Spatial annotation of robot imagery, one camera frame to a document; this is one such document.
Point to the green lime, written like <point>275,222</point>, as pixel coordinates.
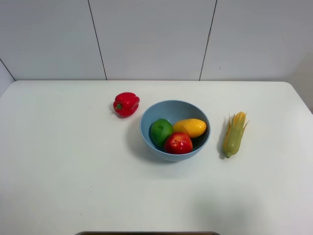
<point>161,129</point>

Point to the red yellow peach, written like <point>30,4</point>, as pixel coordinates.
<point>178,143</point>

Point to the yellow mango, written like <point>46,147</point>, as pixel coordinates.
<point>192,127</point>

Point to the blue plastic bowl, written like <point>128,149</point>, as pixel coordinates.
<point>173,111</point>

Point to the red bell pepper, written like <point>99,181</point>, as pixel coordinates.
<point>125,104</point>

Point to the green husked corn cob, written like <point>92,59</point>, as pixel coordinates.
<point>234,133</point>

